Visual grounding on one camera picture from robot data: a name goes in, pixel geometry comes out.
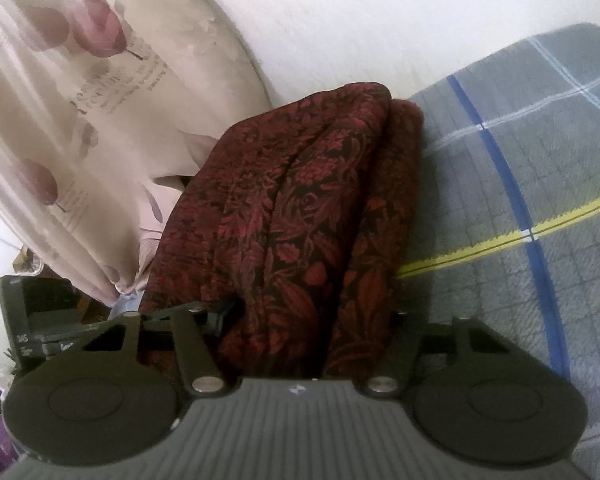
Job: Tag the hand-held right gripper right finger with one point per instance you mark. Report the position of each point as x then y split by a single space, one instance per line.
401 342

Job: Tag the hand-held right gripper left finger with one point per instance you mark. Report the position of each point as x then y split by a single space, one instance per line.
214 318

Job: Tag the dark red floral garment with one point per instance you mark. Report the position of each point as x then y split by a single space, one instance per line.
290 200

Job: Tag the beige printed pillow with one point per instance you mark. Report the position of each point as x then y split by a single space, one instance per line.
55 110

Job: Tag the grey plaid blanket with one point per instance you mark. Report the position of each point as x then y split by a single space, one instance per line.
530 160

